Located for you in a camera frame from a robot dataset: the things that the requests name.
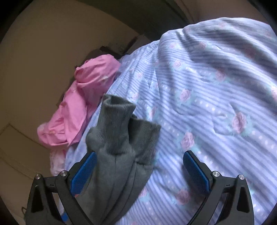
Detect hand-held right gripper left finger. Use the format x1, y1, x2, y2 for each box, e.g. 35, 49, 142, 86
25, 151, 98, 225

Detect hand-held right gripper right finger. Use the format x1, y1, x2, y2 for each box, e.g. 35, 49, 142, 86
183, 150, 254, 225

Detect grey pants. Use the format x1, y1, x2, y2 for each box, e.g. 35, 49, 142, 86
75, 93, 162, 225

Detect light pink floral pillow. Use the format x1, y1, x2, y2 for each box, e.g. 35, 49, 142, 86
49, 148, 68, 177

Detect pink quilt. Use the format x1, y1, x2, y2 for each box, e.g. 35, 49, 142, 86
37, 55, 122, 147

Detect striped floral bed sheet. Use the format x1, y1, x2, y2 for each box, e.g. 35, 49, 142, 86
65, 17, 277, 225

